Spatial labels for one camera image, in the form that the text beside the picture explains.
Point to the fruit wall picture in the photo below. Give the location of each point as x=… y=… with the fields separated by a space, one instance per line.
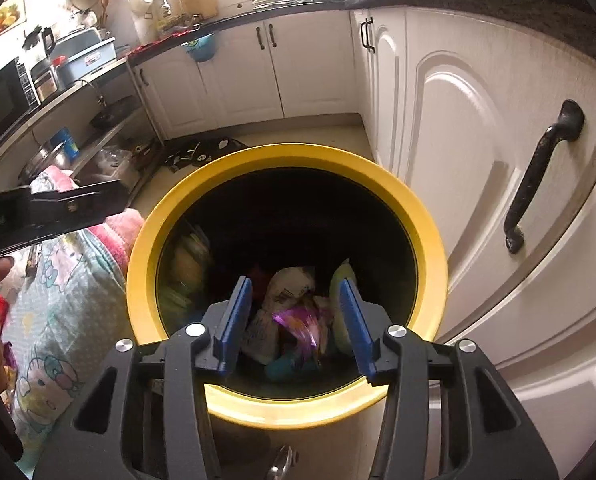
x=5 y=15

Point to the black wok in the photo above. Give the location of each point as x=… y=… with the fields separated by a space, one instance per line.
x=115 y=112

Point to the red cloth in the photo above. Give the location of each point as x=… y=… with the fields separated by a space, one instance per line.
x=152 y=45

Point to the black electric kettle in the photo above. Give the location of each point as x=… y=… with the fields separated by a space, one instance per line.
x=40 y=42

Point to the cat print tablecloth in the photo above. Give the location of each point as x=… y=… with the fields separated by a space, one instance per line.
x=52 y=320

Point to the chrome sink faucet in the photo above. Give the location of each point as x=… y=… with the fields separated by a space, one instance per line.
x=170 y=2

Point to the large white cabinet door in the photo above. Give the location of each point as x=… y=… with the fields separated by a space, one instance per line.
x=453 y=125

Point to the low white cabinet door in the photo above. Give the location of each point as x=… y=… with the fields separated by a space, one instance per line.
x=553 y=410

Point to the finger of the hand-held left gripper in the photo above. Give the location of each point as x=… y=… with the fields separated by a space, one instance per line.
x=77 y=205

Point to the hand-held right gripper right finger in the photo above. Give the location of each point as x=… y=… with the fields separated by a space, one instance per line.
x=358 y=330

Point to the black floor mat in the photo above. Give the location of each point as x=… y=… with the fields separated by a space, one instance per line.
x=202 y=152

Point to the pink towel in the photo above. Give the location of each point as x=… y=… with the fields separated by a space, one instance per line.
x=122 y=230

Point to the white jug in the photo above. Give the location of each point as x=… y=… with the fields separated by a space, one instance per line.
x=140 y=2

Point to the yellow trash bin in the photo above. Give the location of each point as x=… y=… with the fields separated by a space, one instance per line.
x=288 y=160

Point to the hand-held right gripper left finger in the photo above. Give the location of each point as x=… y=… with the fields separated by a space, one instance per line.
x=235 y=325

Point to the large steel pot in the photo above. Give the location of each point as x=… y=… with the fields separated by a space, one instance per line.
x=45 y=162

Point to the black microwave oven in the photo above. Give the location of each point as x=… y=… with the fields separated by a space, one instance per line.
x=7 y=95

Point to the narrow white cabinet door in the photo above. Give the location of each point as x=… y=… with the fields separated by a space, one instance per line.
x=388 y=75

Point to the metal shelf rack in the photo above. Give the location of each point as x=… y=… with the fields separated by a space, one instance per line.
x=137 y=110

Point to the blue can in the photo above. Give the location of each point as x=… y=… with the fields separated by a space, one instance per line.
x=66 y=142

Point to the steel spoon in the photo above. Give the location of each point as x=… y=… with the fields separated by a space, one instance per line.
x=280 y=462

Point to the blue hanging basket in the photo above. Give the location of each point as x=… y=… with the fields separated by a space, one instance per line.
x=200 y=50

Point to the purple foil wrapper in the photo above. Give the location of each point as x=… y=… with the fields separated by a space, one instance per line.
x=298 y=320

